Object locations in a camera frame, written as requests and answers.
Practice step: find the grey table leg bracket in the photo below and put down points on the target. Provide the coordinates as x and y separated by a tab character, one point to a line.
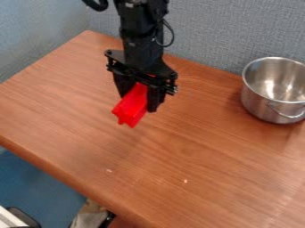
92	216

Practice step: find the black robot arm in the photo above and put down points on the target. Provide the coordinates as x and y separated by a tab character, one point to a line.
141	16

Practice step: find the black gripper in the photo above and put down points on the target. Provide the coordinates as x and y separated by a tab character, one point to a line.
137	64

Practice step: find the stainless steel pot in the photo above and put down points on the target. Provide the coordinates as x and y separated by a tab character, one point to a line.
273	90

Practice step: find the red plastic block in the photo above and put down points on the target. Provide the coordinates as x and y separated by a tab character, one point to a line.
132	106

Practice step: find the white object at corner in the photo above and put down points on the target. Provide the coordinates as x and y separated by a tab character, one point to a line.
8	220

